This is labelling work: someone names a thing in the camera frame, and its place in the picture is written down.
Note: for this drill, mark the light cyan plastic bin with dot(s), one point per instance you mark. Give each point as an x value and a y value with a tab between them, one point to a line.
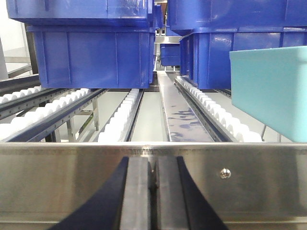
272	88

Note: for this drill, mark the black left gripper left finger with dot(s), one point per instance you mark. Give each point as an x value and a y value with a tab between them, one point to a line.
122	203

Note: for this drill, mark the stainless steel shelf front rail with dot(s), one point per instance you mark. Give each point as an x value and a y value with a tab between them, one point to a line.
257	186

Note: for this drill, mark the blue bin upper right stack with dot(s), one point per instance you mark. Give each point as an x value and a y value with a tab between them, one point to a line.
186	15

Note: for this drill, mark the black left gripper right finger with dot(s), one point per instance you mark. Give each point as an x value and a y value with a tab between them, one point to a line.
180	204

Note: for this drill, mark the blue bin upper left stack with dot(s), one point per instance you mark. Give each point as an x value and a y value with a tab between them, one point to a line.
137	13

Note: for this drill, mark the blue bin stack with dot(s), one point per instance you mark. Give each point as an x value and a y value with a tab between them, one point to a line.
94	56
137	13
186	15
207	55

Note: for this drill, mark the blue bin lower left stack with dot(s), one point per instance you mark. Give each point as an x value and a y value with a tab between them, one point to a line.
94	56

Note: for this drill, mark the white roller track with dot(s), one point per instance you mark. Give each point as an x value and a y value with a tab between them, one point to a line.
222	125

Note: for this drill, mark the blue bin lower right stack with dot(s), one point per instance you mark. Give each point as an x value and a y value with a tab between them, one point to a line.
207	55

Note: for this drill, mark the steel divider strip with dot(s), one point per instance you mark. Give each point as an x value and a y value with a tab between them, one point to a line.
182	124

